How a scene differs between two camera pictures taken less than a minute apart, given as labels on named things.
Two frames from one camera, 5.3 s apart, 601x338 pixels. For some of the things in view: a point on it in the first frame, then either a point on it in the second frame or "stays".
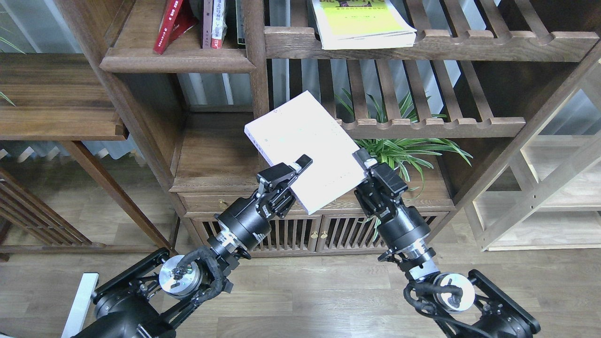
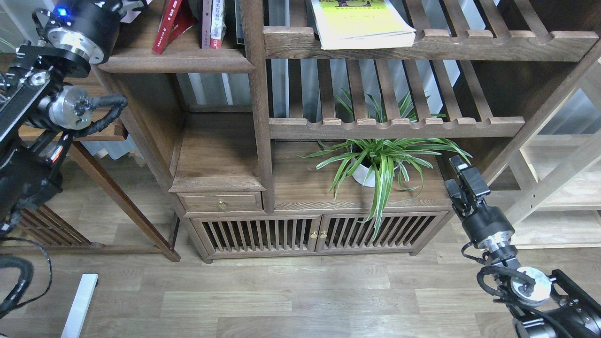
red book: [176, 20] stays
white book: [302, 126] to [128, 5]
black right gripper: [398, 226] to [482, 225]
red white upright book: [219, 24] stays
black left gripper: [250, 217] to [77, 34]
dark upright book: [241, 26] stays
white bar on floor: [86, 288] stays
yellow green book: [350, 24] stays
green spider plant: [407, 154] stays
